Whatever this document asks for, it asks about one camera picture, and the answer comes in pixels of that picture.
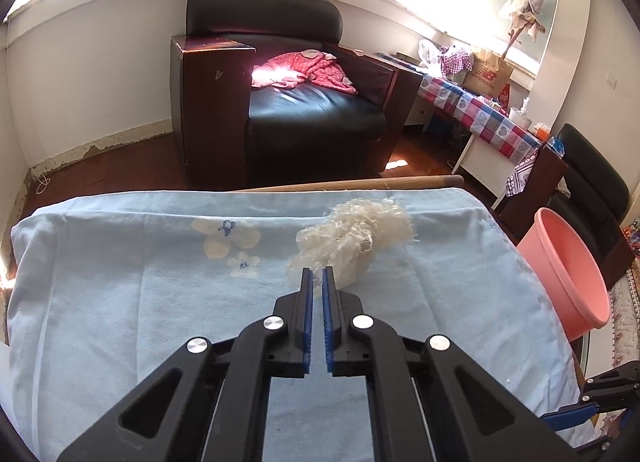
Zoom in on purple checkered cloth bag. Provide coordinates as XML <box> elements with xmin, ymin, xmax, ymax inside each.
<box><xmin>437</xmin><ymin>46</ymin><xmax>474</xmax><ymax>84</ymax></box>

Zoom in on coat stand with hats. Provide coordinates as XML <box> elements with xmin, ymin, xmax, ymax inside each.
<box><xmin>501</xmin><ymin>0</ymin><xmax>547</xmax><ymax>58</ymax></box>

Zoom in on checkered tablecloth side table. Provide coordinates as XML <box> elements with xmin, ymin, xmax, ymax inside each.
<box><xmin>418</xmin><ymin>75</ymin><xmax>542</xmax><ymax>207</ymax></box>

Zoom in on white tissue container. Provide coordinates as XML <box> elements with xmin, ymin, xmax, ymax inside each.
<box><xmin>509</xmin><ymin>98</ymin><xmax>532</xmax><ymax>130</ymax></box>

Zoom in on black leather armchair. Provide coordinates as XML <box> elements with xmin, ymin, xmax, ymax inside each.
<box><xmin>170</xmin><ymin>0</ymin><xmax>421</xmax><ymax>191</ymax></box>
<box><xmin>499</xmin><ymin>124</ymin><xmax>634</xmax><ymax>289</ymax></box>

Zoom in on pink plastic basin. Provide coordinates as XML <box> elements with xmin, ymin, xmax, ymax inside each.
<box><xmin>518</xmin><ymin>207</ymin><xmax>611</xmax><ymax>341</ymax></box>

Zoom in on brown paper shopping bag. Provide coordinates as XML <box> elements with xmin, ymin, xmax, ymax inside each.
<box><xmin>462</xmin><ymin>50</ymin><xmax>513</xmax><ymax>99</ymax></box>

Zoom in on white drawer cabinet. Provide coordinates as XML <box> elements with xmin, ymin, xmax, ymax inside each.
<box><xmin>405</xmin><ymin>96</ymin><xmax>435</xmax><ymax>131</ymax></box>

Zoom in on red patterned garment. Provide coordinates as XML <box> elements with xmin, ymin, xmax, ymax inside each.
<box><xmin>252</xmin><ymin>49</ymin><xmax>357</xmax><ymax>96</ymax></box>

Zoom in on white shredded fibre bundle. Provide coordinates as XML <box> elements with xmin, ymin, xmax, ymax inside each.
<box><xmin>288</xmin><ymin>199</ymin><xmax>416</xmax><ymax>289</ymax></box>

